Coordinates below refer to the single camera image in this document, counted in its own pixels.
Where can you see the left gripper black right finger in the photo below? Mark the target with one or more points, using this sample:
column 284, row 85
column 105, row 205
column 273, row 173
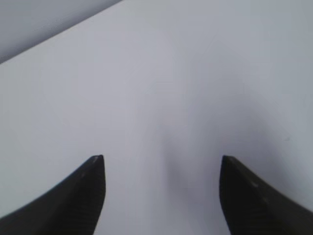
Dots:
column 253, row 207

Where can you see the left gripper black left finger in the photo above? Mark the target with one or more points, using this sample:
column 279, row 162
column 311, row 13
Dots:
column 72, row 207

